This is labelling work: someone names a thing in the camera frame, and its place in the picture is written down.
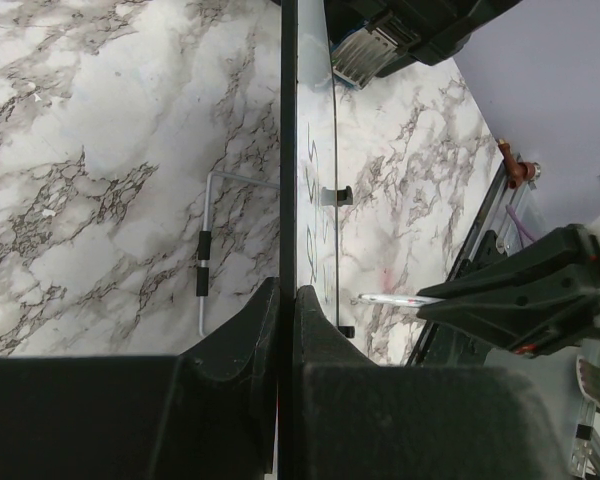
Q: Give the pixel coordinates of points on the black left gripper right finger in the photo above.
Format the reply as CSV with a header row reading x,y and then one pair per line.
x,y
354,419

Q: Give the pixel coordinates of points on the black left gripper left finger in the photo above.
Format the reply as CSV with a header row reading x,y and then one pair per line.
x,y
207,413

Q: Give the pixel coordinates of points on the copper pipe fitting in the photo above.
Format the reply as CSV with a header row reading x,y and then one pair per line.
x,y
518,171

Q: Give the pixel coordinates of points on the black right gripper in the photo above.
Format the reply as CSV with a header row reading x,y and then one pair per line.
x,y
538,301

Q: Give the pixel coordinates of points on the white framed whiteboard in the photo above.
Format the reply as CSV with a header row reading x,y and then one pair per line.
x,y
310,197

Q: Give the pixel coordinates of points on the aluminium frame rail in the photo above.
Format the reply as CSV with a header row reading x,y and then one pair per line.
x,y
513,216

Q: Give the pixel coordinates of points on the silver whiteboard marker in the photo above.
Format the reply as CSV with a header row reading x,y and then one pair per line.
x,y
398,300

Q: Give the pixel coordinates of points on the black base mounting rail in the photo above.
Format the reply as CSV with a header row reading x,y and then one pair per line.
x,y
454,339

